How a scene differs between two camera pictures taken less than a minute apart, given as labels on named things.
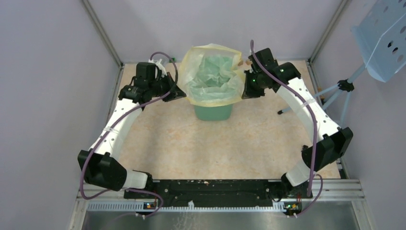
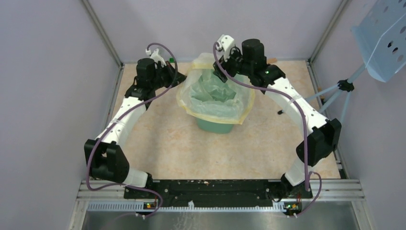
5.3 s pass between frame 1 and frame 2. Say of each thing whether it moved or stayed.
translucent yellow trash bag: moved
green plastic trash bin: moved
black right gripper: moved
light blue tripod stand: stayed
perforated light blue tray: stayed
